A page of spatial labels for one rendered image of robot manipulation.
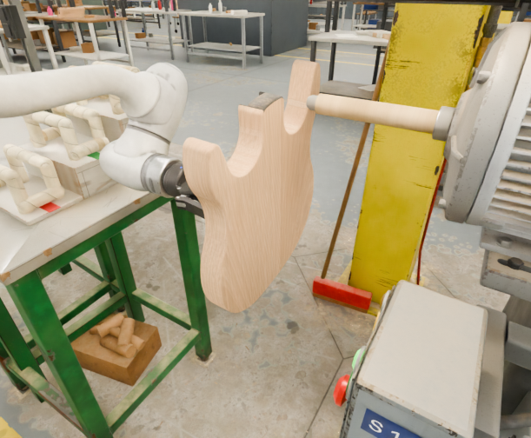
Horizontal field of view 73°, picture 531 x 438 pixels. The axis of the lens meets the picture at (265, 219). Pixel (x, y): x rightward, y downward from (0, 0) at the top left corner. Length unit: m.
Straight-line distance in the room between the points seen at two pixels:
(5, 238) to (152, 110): 0.45
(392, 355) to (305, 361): 1.36
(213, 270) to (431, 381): 0.35
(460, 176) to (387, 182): 1.16
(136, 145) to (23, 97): 0.25
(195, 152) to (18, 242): 0.60
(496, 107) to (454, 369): 0.26
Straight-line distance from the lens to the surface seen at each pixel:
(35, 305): 0.97
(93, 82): 0.75
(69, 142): 1.06
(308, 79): 0.68
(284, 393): 1.65
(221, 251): 0.57
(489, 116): 0.45
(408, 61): 1.47
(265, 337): 1.81
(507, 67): 0.47
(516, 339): 0.57
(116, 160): 0.87
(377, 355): 0.38
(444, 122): 0.55
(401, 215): 1.67
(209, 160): 0.46
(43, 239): 0.96
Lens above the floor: 1.42
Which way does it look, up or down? 33 degrees down
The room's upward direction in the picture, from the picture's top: straight up
